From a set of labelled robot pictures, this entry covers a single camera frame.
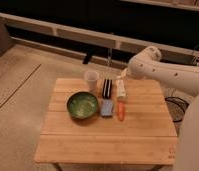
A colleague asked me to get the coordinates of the orange carrot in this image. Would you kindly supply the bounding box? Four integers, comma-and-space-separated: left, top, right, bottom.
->
117, 102, 125, 121

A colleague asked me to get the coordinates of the black wire basket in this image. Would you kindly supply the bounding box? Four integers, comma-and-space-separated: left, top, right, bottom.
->
165, 96, 189, 123

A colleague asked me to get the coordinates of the green ceramic bowl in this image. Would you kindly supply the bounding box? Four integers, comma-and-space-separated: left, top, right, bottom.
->
67, 92, 99, 119

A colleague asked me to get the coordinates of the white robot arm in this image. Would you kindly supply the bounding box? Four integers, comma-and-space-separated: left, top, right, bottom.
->
124, 46, 199, 171

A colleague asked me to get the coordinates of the wooden table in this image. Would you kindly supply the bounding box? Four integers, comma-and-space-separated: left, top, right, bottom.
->
34, 78, 177, 165

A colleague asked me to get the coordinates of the blue sponge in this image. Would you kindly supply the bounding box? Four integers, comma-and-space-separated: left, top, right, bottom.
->
100, 99, 113, 117

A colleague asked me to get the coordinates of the white bottle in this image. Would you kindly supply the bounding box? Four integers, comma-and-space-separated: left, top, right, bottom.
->
116, 76, 126, 102

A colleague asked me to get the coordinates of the translucent plastic cup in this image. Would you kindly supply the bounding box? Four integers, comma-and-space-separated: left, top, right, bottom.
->
84, 70, 99, 91

